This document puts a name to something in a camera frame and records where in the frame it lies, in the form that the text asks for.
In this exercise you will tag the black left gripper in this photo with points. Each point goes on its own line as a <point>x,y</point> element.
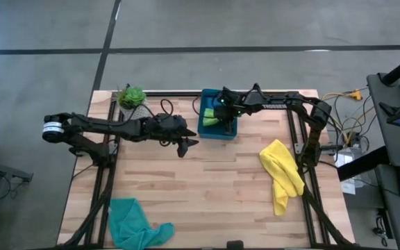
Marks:
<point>165,128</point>

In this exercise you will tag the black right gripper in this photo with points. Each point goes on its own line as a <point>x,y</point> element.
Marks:
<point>231,104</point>

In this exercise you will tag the teal plastic bin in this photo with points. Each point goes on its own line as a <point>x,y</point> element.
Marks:
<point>217,133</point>

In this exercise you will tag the green microfiber towel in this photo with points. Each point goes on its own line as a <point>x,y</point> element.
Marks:
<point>208,118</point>

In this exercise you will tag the teal microfiber towel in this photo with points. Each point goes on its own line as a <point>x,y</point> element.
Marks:
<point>130,222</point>

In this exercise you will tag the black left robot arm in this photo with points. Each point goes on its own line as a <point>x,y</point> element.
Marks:
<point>99,123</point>

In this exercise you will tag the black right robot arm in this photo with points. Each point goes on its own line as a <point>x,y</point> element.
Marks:
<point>283,104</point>

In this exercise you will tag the yellow microfiber towel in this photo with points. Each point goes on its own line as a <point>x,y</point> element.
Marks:
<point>280,170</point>

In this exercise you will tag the black clamp on table edge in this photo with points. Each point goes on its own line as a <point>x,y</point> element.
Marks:
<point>255,87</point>

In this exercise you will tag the succulent plant in white pot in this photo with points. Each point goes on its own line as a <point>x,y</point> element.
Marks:
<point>130,97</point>

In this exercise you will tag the white box on floor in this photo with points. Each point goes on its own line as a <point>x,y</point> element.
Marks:
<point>344,158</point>

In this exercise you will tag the black desk beam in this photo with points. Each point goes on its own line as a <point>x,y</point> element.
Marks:
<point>359,165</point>

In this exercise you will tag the grey desk with laptop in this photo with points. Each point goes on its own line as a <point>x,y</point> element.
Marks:
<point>394,146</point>

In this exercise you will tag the grey desk with keyboard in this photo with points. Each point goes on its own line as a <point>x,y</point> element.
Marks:
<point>394,215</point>

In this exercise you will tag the black aluminium table frame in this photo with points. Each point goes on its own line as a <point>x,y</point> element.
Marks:
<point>172,93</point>

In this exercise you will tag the grey metal bracket plate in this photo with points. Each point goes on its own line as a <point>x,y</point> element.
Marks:
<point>299,148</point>

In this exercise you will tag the table-level camera with white rim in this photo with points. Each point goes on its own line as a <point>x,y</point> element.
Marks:
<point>235,245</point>

